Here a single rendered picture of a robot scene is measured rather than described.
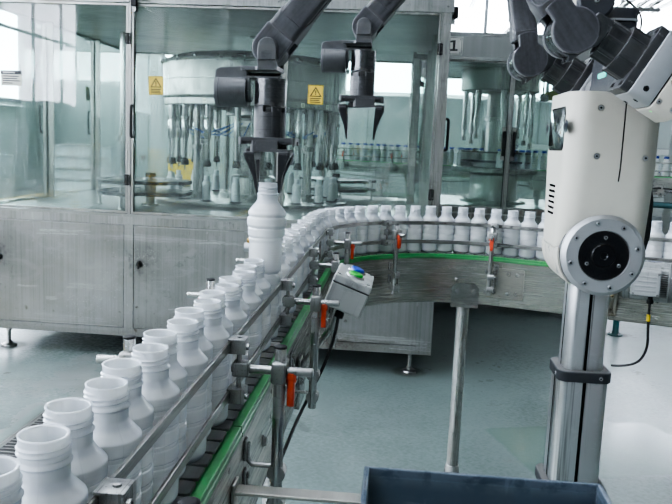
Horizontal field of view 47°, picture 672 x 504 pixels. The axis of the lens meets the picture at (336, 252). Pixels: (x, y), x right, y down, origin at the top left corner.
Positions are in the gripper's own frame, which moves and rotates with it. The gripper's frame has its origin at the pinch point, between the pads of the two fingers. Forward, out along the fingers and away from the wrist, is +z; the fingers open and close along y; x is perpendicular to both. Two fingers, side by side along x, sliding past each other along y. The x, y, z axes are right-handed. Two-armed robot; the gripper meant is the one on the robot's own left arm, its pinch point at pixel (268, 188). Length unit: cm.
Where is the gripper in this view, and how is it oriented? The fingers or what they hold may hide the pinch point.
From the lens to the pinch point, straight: 140.8
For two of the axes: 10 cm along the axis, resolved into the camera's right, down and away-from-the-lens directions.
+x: 0.8, -1.4, 9.9
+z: -0.4, 9.9, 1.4
